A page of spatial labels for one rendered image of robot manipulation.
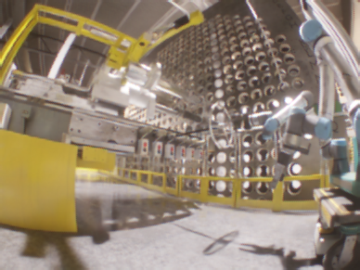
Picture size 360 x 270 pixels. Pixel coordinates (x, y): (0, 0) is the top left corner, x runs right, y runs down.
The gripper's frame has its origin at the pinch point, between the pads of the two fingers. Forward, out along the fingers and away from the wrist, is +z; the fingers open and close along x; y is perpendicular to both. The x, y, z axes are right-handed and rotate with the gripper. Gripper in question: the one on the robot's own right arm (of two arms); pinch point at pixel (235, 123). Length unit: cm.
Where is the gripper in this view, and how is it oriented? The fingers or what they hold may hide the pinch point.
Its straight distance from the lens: 123.4
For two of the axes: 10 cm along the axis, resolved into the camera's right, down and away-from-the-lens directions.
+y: -7.2, 0.5, -6.9
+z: -6.8, 1.4, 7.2
